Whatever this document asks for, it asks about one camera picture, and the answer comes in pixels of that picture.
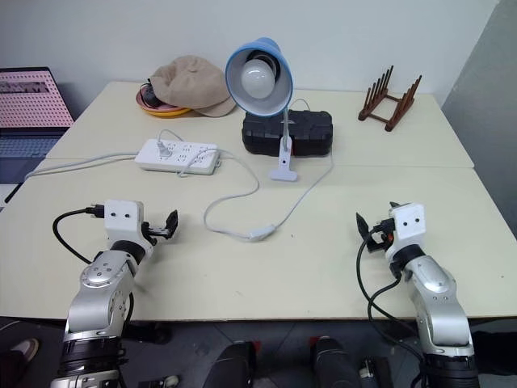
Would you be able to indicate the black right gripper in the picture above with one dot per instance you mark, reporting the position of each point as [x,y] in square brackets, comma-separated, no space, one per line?
[379,238]

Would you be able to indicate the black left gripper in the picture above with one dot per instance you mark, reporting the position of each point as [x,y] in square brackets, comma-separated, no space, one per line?
[155,233]

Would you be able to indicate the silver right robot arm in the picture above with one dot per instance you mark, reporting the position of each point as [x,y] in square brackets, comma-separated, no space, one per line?
[438,299]

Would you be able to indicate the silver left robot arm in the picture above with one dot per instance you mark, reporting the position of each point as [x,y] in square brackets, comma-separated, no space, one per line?
[103,291]

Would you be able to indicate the blue clip desk lamp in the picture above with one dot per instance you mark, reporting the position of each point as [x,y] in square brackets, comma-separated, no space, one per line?
[282,60]

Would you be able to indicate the white power strip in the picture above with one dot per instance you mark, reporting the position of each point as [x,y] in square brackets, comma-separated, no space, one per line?
[177,155]

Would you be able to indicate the brown wooden dish rack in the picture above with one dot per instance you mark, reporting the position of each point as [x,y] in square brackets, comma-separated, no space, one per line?
[393,109]

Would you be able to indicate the black plastic tool case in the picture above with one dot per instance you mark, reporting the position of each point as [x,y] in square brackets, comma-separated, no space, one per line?
[307,129]

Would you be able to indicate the yellow plate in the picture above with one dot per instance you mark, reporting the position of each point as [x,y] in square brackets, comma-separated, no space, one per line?
[167,113]

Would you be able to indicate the pink plate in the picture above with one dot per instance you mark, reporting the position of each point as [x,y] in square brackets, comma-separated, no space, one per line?
[142,102]

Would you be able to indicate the small black object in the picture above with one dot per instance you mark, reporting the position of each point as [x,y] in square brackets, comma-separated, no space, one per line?
[150,95]

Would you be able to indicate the beige flat cap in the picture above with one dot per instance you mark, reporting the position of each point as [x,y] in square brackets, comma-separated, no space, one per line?
[194,85]

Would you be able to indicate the dark rounded shape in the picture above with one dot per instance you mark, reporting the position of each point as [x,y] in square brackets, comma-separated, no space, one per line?
[232,365]
[333,363]

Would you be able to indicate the small white caster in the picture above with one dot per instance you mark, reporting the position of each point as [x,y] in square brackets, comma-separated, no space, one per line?
[161,382]

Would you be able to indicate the white light bulb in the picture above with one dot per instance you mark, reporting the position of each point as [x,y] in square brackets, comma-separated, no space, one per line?
[257,78]

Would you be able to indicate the pink and white shoe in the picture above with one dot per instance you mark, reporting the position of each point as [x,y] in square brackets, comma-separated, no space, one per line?
[27,347]

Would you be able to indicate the laptop with pink screen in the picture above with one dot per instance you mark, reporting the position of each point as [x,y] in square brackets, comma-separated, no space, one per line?
[28,101]

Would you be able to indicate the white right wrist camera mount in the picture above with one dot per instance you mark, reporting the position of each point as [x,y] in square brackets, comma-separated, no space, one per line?
[410,224]

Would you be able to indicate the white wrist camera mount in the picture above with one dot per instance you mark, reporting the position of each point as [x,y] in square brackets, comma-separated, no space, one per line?
[410,224]
[121,222]

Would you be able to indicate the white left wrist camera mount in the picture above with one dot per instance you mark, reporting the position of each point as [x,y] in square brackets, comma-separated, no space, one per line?
[121,222]

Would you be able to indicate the small white bracket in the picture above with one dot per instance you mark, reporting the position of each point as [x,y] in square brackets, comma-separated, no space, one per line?
[366,368]

